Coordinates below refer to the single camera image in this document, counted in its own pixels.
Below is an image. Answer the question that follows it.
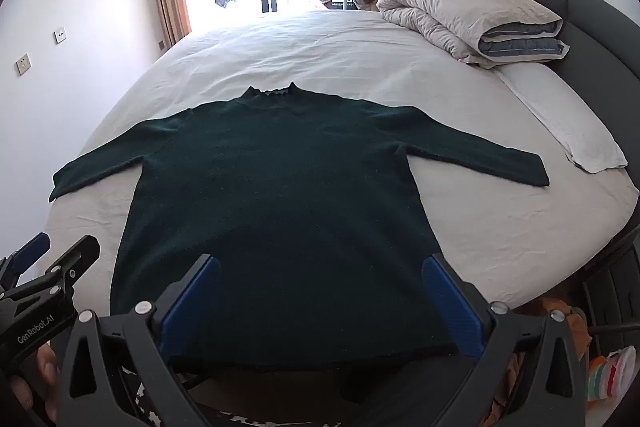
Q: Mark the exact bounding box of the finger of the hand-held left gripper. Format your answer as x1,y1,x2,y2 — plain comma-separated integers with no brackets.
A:
0,233,52,293
0,235,101,308

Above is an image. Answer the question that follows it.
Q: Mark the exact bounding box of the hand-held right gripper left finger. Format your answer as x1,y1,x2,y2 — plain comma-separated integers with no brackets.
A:
52,253,222,427

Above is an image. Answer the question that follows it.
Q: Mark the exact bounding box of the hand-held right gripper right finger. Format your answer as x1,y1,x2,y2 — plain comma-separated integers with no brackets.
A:
421,252,590,427

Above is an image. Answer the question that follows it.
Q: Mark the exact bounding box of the dark green blanket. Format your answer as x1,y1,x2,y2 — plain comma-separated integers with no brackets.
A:
48,82,551,370

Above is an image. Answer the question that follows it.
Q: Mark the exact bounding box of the person's left hand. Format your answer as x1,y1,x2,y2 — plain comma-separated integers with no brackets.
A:
10,342,59,423

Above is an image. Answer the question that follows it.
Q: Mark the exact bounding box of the orange cloth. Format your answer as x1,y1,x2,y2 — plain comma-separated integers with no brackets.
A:
492,296,591,423

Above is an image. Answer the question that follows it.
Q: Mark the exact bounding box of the black and white cowhide rug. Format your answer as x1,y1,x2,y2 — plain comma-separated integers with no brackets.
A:
120,367,261,427

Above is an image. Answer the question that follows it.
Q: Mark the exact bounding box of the colourful striped item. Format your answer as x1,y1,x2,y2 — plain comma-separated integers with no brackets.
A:
587,347,636,403

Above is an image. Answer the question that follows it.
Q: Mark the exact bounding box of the white pillow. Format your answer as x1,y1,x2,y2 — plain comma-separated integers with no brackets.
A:
492,62,628,174

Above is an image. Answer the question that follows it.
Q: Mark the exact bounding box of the bed with white sheet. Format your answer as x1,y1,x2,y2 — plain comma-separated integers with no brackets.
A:
47,7,640,358

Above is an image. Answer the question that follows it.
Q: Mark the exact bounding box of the folded grey duvet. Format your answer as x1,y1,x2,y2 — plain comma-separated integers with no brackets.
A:
376,0,571,70

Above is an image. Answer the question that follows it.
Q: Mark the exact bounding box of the dark grey bed headboard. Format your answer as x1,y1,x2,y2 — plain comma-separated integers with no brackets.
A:
492,0,640,188

